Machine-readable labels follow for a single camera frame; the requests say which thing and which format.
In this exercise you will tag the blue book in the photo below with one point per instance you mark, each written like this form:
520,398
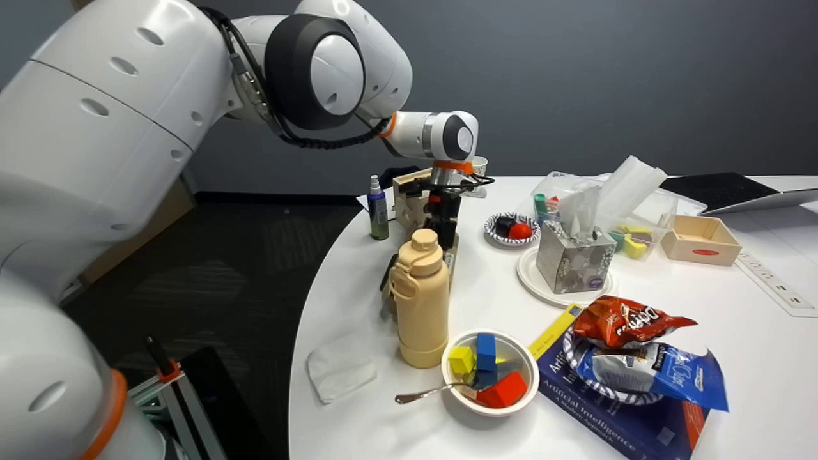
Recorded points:
649,429

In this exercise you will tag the beige water bottle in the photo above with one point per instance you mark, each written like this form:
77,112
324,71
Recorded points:
420,290

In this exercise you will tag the white bowl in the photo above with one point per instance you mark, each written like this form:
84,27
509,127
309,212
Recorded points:
509,355

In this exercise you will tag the laptop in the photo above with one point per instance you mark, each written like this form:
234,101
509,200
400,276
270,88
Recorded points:
728,193

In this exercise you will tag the blue block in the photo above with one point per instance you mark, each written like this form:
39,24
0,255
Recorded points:
487,351

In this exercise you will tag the red chip bag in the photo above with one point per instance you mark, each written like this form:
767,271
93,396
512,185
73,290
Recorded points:
616,322

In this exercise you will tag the white plate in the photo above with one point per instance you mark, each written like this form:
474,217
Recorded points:
528,274

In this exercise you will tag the blue white snack bag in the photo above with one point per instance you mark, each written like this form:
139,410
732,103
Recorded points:
648,373

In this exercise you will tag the wooden shape sorter box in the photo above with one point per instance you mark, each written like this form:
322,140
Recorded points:
409,198

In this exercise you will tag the clear ruler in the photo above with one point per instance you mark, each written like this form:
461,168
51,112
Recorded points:
796,305

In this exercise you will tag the clear plastic container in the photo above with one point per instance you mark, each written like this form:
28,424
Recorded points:
644,227

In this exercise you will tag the green spray bottle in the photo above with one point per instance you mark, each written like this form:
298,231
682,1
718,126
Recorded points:
376,211

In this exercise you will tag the yellow block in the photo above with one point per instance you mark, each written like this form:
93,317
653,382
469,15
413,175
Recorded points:
461,361

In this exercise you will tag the yellow ruler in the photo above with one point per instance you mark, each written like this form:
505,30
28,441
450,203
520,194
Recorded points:
553,329

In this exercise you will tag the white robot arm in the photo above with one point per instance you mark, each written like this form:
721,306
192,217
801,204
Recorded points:
93,133

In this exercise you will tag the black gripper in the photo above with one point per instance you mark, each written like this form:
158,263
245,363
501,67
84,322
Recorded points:
442,203

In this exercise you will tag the red block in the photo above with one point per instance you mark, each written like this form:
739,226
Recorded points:
505,391

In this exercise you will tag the metal spoon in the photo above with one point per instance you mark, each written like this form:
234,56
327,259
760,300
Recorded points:
409,396

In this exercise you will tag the grey tissue box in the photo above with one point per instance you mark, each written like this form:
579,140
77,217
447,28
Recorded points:
570,265

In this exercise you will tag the small patterned dish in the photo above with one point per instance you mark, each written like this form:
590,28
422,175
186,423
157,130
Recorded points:
512,231

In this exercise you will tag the small wooden tray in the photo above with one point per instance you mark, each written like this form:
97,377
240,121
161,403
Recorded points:
702,240

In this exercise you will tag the white folded cloth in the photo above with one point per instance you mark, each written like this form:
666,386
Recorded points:
339,369

